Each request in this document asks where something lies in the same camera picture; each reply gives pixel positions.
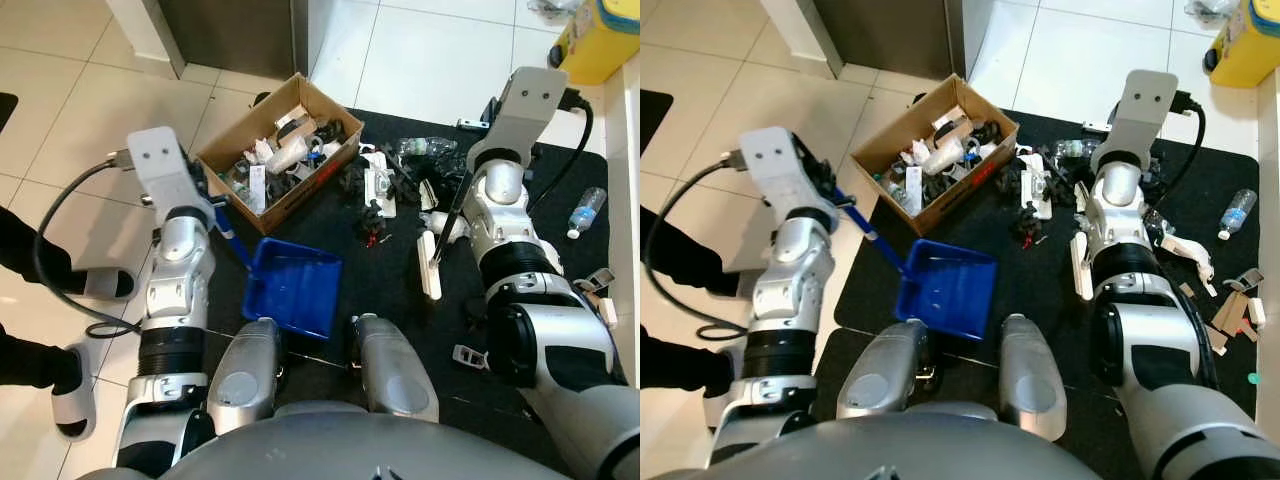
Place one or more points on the grey robot torso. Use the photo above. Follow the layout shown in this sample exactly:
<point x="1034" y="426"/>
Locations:
<point x="350" y="450"/>
<point x="900" y="450"/>

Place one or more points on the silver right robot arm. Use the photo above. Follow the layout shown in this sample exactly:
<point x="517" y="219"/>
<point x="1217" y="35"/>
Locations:
<point x="1150" y="340"/>
<point x="545" y="340"/>

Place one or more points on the blue plastic dustpan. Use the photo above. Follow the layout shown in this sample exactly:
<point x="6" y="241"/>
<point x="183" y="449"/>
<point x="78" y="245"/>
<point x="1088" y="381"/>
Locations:
<point x="295" y="285"/>
<point x="950" y="290"/>

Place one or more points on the pale wooden scrap pieces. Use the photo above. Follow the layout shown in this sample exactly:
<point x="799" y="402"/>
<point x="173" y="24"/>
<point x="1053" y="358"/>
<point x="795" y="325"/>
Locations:
<point x="600" y="290"/>
<point x="1235" y="305"/>

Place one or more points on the yellow plastic container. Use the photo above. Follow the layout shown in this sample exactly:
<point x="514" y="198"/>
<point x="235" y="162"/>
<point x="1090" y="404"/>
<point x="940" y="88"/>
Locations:
<point x="605" y="45"/>
<point x="1250" y="45"/>

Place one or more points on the silver left robot leg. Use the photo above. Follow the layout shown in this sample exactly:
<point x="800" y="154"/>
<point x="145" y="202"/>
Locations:
<point x="885" y="370"/>
<point x="245" y="370"/>

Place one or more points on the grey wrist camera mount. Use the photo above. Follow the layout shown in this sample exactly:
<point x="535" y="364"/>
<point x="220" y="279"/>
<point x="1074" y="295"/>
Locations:
<point x="160" y="165"/>
<point x="775" y="170"/>
<point x="525" y="110"/>
<point x="1140" y="110"/>

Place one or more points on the small black mat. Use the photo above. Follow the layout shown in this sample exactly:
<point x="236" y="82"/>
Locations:
<point x="653" y="120"/>
<point x="7" y="110"/>

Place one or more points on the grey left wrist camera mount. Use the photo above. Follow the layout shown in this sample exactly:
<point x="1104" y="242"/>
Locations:
<point x="160" y="165"/>
<point x="775" y="170"/>

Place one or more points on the clear plastic water bottle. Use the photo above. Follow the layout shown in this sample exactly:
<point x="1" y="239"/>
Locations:
<point x="586" y="213"/>
<point x="1237" y="213"/>

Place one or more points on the white plastic scrap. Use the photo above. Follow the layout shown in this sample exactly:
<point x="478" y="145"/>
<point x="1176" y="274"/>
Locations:
<point x="1042" y="185"/>
<point x="378" y="182"/>

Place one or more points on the small grey metal clip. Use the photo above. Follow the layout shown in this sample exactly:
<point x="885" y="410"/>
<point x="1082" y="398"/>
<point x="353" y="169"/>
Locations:
<point x="470" y="356"/>

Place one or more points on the large black floor mat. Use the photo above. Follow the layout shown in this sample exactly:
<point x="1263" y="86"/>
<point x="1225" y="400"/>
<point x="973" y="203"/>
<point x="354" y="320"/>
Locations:
<point x="400" y="300"/>
<point x="1040" y="270"/>

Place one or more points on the dark grey cabinet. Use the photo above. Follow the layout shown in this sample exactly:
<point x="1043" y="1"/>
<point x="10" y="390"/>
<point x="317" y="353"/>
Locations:
<point x="230" y="30"/>
<point x="880" y="30"/>

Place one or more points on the person's leg in black trousers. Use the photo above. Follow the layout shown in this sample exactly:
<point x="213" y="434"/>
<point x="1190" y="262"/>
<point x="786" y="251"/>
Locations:
<point x="670" y="250"/>
<point x="30" y="250"/>
<point x="680" y="365"/>
<point x="35" y="360"/>

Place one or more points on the cardboard box of rubbish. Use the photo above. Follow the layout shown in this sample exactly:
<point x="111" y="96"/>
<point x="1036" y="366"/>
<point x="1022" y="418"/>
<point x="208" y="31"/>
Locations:
<point x="285" y="160"/>
<point x="935" y="160"/>

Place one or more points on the clear plastic bag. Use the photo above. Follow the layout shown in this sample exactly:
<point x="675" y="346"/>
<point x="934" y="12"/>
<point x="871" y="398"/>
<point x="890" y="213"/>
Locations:
<point x="555" y="8"/>
<point x="1205" y="8"/>

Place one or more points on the silver right robot leg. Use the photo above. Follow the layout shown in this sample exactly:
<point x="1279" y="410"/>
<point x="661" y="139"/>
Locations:
<point x="1033" y="375"/>
<point x="395" y="370"/>

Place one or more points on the silver robot leg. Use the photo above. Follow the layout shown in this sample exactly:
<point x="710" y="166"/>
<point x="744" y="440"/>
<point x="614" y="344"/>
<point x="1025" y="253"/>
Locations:
<point x="395" y="370"/>
<point x="1033" y="375"/>
<point x="885" y="370"/>
<point x="245" y="370"/>

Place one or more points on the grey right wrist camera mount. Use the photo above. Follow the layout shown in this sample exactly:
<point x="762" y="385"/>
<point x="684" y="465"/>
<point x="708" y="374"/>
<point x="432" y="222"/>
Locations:
<point x="525" y="110"/>
<point x="1140" y="110"/>

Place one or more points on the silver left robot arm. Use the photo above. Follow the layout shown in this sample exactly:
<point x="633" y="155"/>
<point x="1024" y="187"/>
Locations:
<point x="178" y="290"/>
<point x="790" y="290"/>

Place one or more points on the white curved plastic piece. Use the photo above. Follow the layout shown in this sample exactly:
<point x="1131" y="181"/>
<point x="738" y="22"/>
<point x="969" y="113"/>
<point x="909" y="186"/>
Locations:
<point x="1190" y="258"/>

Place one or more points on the crushed clear plastic bottle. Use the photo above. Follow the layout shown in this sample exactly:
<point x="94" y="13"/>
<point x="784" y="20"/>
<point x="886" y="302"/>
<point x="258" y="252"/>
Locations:
<point x="1075" y="150"/>
<point x="425" y="148"/>

